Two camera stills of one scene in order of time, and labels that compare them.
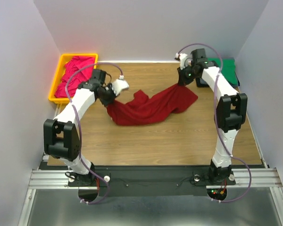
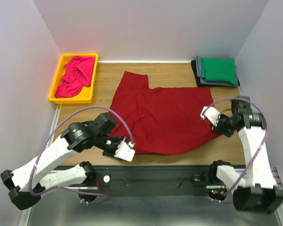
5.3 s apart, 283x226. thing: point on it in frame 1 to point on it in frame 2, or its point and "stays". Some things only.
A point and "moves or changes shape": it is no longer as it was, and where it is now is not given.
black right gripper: [183, 79] to [218, 129]
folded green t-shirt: [228, 68] stays
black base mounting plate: [153, 181] stays
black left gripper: [106, 101] to [112, 153]
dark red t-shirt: [140, 109] moves or changes shape
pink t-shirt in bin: [78, 70] stays
